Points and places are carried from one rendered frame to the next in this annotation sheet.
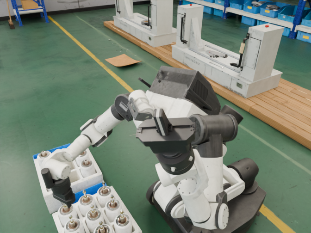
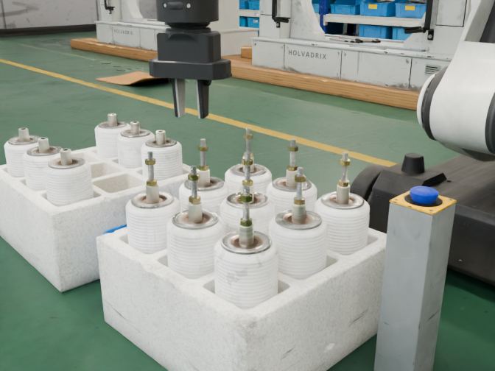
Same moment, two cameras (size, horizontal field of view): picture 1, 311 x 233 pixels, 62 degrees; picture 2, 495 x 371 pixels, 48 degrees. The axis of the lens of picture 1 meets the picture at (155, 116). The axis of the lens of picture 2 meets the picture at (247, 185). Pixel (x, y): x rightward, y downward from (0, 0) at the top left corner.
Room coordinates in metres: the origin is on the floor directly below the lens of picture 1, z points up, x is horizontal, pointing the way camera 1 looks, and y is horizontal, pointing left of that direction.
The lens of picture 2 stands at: (-0.01, 0.52, 0.61)
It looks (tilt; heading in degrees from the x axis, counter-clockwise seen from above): 20 degrees down; 349
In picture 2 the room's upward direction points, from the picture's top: straight up
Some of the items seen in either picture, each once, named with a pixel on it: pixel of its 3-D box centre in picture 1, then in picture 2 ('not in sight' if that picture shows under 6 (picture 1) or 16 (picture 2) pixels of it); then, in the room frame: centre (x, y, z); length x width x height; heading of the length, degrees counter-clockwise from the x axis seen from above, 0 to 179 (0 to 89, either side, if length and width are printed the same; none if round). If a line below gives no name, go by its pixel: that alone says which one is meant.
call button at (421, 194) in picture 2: not in sight; (423, 196); (0.68, 0.12, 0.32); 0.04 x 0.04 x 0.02
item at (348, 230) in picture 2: (123, 229); (339, 247); (0.85, 0.18, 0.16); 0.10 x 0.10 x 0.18
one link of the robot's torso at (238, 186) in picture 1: (221, 183); not in sight; (1.08, -0.40, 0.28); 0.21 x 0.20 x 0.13; 121
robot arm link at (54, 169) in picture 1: (56, 174); not in sight; (0.80, 0.44, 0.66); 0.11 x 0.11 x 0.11; 64
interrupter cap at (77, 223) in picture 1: (73, 225); (195, 219); (0.81, 0.44, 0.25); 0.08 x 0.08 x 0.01
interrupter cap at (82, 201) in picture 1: (86, 199); (204, 184); (0.98, 0.41, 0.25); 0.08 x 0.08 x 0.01
